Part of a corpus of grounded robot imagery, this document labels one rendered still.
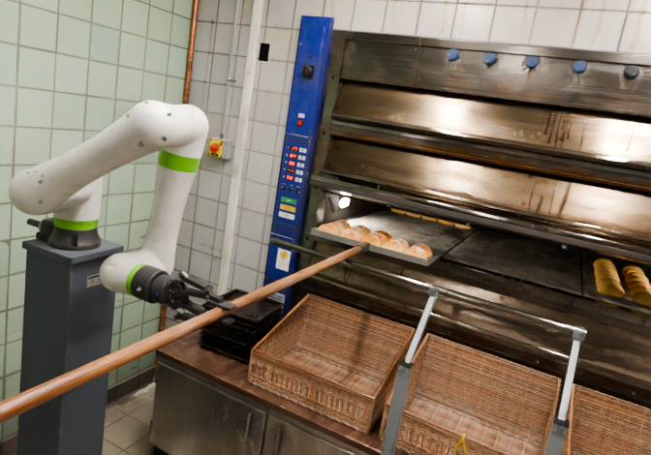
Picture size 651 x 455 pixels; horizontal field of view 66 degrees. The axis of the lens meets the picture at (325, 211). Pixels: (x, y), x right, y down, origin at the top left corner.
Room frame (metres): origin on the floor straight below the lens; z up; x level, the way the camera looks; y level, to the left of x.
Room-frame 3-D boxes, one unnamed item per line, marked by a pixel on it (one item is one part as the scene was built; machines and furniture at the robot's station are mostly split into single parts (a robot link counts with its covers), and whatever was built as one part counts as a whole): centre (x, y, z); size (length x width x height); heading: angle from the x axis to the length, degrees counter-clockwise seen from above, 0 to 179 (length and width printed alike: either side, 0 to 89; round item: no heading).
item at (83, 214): (1.48, 0.76, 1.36); 0.16 x 0.13 x 0.19; 168
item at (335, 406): (2.00, -0.14, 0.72); 0.56 x 0.49 x 0.28; 66
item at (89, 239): (1.51, 0.81, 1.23); 0.26 x 0.15 x 0.06; 69
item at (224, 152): (2.60, 0.60, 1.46); 0.10 x 0.07 x 0.10; 65
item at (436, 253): (2.25, -0.27, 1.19); 0.55 x 0.36 x 0.03; 66
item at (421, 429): (1.75, -0.68, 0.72); 0.56 x 0.49 x 0.28; 64
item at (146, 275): (1.27, 0.43, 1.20); 0.12 x 0.06 x 0.09; 156
